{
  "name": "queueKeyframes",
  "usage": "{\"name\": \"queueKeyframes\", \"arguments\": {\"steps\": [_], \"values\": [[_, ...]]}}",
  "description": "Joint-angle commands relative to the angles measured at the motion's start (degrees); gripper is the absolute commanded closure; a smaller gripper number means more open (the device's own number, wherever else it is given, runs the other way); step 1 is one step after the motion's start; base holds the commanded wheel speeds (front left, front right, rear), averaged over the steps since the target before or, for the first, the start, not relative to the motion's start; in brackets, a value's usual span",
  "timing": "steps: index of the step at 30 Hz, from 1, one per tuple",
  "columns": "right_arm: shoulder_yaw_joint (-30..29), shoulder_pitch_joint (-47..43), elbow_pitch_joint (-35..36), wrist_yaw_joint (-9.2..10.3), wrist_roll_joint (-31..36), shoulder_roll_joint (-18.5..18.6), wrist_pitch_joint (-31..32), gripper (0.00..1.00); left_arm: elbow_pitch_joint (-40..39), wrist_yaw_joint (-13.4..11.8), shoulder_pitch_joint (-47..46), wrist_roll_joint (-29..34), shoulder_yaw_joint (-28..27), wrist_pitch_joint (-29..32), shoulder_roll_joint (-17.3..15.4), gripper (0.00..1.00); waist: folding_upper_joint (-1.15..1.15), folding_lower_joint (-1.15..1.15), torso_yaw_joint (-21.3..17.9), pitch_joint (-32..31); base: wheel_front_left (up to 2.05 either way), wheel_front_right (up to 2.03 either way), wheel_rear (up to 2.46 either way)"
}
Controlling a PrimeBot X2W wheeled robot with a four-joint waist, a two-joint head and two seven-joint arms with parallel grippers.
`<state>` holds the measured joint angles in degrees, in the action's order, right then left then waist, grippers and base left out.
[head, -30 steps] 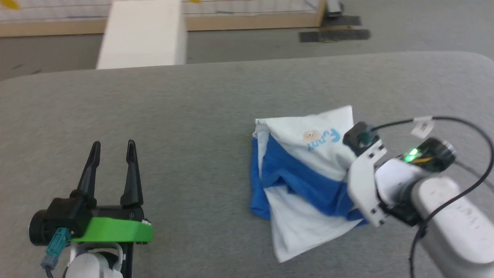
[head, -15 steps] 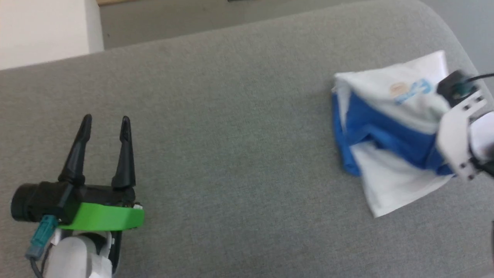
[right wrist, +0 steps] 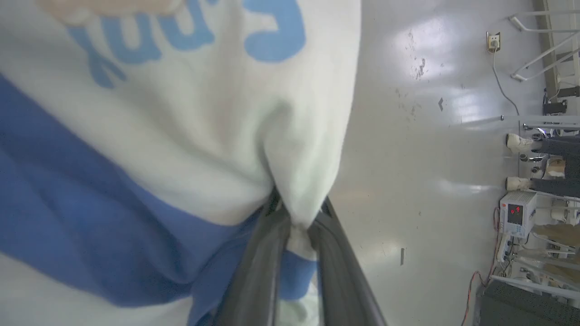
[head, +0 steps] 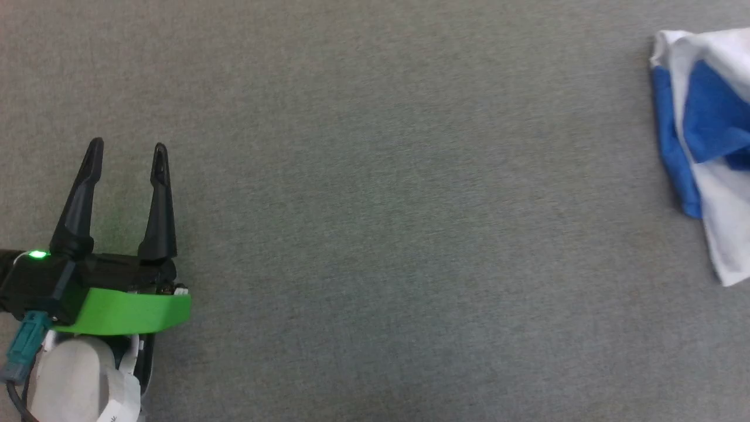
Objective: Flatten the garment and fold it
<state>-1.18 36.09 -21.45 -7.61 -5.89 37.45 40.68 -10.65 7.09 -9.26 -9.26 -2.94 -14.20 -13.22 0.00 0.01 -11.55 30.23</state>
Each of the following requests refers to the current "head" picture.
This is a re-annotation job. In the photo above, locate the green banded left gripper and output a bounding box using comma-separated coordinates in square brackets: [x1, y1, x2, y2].
[49, 137, 193, 336]

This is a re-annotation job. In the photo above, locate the white garment with blue sleeves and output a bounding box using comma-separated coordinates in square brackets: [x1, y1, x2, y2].
[649, 28, 750, 288]

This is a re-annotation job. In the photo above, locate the grey fabric sofa seat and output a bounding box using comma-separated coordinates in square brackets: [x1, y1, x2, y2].
[0, 0, 750, 422]

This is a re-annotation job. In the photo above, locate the white label on left cable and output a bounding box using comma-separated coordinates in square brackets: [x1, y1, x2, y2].
[97, 369, 142, 422]

